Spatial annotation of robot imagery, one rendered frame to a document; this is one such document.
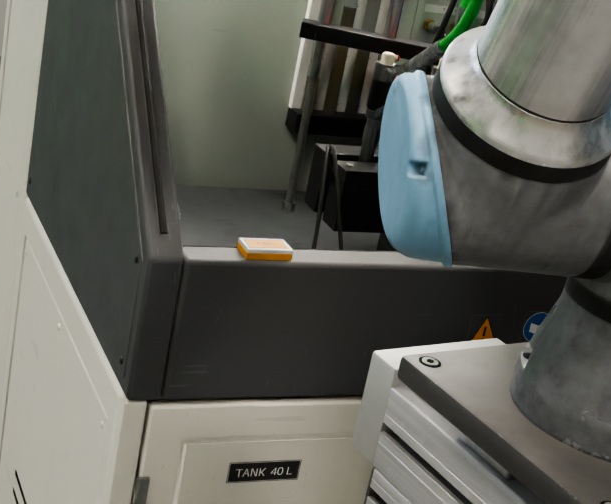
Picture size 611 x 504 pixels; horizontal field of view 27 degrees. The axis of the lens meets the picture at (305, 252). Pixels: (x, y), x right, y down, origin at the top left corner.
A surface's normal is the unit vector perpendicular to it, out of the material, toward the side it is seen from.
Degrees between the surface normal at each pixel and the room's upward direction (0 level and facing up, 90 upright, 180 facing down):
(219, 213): 0
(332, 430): 90
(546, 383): 73
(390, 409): 90
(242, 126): 90
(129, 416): 90
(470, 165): 110
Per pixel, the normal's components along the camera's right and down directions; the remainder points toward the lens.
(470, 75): -0.51, -0.45
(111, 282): -0.91, -0.03
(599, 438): -0.37, 0.27
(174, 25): 0.37, 0.41
